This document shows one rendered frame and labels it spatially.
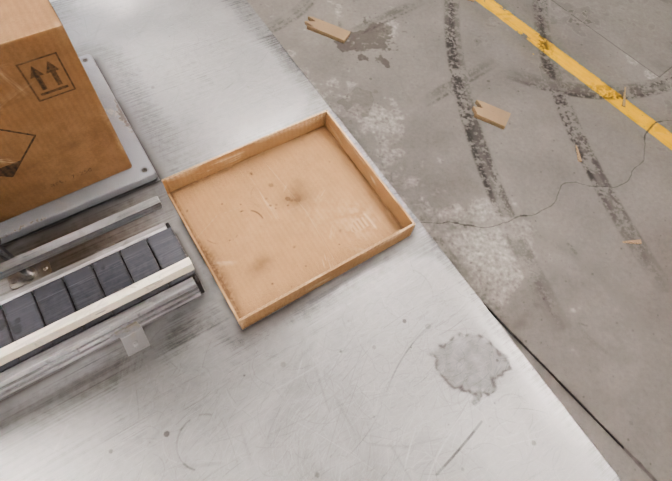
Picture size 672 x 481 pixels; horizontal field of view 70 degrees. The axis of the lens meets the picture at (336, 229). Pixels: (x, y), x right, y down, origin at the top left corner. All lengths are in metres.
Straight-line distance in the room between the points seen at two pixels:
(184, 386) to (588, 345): 1.42
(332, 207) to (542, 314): 1.15
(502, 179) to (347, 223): 1.29
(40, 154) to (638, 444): 1.72
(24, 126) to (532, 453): 0.78
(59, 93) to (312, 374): 0.48
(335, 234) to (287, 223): 0.08
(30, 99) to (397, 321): 0.56
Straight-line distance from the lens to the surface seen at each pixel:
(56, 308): 0.72
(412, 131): 2.01
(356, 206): 0.78
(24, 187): 0.80
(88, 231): 0.65
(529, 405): 0.75
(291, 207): 0.77
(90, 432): 0.72
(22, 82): 0.67
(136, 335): 0.72
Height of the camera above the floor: 1.50
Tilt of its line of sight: 62 degrees down
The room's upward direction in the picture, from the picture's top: 11 degrees clockwise
